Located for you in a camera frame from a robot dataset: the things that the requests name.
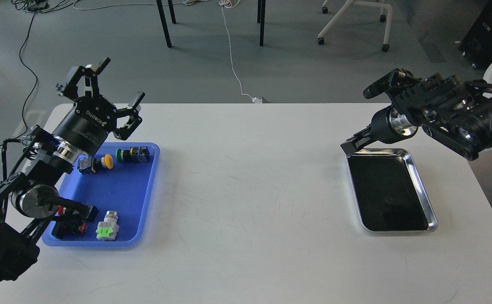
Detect red push button switch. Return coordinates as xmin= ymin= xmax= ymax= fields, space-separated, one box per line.
xmin=54 ymin=205 xmax=99 ymax=223

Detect black table legs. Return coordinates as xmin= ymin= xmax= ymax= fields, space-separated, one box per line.
xmin=155 ymin=0 xmax=266 ymax=48

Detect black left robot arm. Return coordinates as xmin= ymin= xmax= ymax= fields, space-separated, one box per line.
xmin=0 ymin=58 xmax=145 ymax=282

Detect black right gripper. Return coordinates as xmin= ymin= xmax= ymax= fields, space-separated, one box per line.
xmin=341 ymin=106 xmax=400 ymax=155

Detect white cable on floor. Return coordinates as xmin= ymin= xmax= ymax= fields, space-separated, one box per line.
xmin=73 ymin=0 xmax=262 ymax=103

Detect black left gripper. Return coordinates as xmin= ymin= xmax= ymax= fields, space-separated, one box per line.
xmin=52 ymin=57 xmax=146 ymax=148

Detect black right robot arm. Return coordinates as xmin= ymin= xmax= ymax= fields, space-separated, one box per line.
xmin=341 ymin=68 xmax=492 ymax=161

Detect grey switch with green block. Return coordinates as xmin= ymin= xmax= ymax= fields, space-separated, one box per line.
xmin=96 ymin=210 xmax=119 ymax=241

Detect silver metal tray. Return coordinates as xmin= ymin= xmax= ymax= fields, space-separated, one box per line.
xmin=346 ymin=148 xmax=438 ymax=233

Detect black cabinet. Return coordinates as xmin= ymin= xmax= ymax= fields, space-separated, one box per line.
xmin=458 ymin=0 xmax=492 ymax=68

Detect blue plastic tray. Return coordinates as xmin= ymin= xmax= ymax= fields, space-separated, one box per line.
xmin=41 ymin=142 xmax=160 ymax=248

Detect black cable on floor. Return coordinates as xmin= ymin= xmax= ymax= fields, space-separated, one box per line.
xmin=0 ymin=0 xmax=76 ymax=203

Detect yellow push button switch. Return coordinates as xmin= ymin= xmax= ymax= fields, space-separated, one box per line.
xmin=77 ymin=154 xmax=114 ymax=175

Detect white wheeled chair base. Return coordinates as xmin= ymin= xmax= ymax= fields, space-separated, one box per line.
xmin=316 ymin=0 xmax=394 ymax=53

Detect black red switch block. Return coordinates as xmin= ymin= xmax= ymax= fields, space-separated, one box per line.
xmin=51 ymin=220 xmax=87 ymax=240

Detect green push button switch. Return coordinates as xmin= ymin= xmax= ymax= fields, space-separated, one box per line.
xmin=115 ymin=146 xmax=150 ymax=163

